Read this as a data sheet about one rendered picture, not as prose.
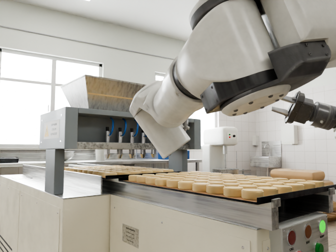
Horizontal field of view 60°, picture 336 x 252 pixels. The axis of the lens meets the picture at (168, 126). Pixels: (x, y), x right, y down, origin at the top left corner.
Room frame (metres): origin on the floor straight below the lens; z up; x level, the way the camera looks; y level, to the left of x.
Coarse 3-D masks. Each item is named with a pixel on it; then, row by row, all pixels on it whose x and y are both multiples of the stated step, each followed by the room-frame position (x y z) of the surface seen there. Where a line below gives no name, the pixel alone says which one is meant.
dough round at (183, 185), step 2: (178, 182) 0.86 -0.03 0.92; (180, 182) 0.85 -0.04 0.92; (182, 182) 0.85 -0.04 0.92; (184, 182) 0.84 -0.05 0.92; (186, 182) 0.84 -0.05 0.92; (188, 182) 0.84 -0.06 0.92; (190, 182) 0.85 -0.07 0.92; (192, 182) 0.85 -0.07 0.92; (194, 182) 0.86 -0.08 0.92; (178, 184) 0.86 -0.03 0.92; (180, 184) 0.85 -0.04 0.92; (182, 184) 0.84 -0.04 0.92; (184, 184) 0.84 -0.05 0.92; (186, 184) 0.84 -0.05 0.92; (188, 184) 0.84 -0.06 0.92; (190, 184) 0.84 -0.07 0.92; (178, 186) 0.86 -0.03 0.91; (180, 186) 0.85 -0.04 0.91; (182, 186) 0.84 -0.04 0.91; (184, 186) 0.84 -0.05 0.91; (186, 186) 0.84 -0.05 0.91; (188, 186) 0.84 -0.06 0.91; (190, 186) 0.84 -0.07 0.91; (180, 188) 0.85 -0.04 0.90; (182, 188) 0.84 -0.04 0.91; (184, 188) 0.84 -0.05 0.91; (186, 188) 0.84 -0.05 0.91; (188, 188) 0.84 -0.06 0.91; (190, 188) 0.84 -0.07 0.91
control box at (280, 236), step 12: (300, 216) 0.79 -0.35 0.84; (312, 216) 0.79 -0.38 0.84; (324, 216) 0.81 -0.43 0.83; (288, 228) 0.69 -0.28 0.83; (300, 228) 0.73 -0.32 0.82; (312, 228) 0.77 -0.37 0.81; (276, 240) 0.68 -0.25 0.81; (288, 240) 0.69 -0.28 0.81; (300, 240) 0.73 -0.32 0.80; (312, 240) 0.76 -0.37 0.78; (324, 240) 0.81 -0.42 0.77
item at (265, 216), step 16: (112, 192) 1.20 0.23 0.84; (128, 192) 1.11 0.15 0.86; (144, 192) 1.03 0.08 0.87; (160, 192) 0.96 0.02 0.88; (176, 192) 0.89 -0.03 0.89; (192, 208) 0.84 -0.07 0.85; (208, 208) 0.79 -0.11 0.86; (224, 208) 0.75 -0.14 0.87; (240, 208) 0.71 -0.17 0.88; (256, 208) 0.68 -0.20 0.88; (272, 208) 0.65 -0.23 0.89; (256, 224) 0.68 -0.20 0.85; (272, 224) 0.65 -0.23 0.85
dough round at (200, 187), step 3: (195, 183) 0.81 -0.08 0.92; (198, 183) 0.81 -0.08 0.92; (201, 183) 0.81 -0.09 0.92; (204, 183) 0.81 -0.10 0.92; (207, 183) 0.81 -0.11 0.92; (192, 186) 0.81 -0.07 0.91; (195, 186) 0.80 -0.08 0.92; (198, 186) 0.80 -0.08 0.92; (201, 186) 0.79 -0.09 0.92; (204, 186) 0.80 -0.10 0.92; (192, 189) 0.81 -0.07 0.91; (195, 189) 0.80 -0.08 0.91; (198, 189) 0.80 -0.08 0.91; (201, 189) 0.79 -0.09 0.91; (204, 189) 0.80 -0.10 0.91
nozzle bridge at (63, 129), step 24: (48, 120) 1.23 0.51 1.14; (72, 120) 1.10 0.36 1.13; (96, 120) 1.25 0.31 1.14; (120, 120) 1.33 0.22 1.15; (192, 120) 1.50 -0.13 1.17; (48, 144) 1.23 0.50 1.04; (72, 144) 1.10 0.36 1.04; (96, 144) 1.20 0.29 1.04; (120, 144) 1.27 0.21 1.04; (144, 144) 1.35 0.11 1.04; (192, 144) 1.51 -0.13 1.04; (48, 168) 1.22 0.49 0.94; (168, 168) 1.68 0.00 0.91; (48, 192) 1.21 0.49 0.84
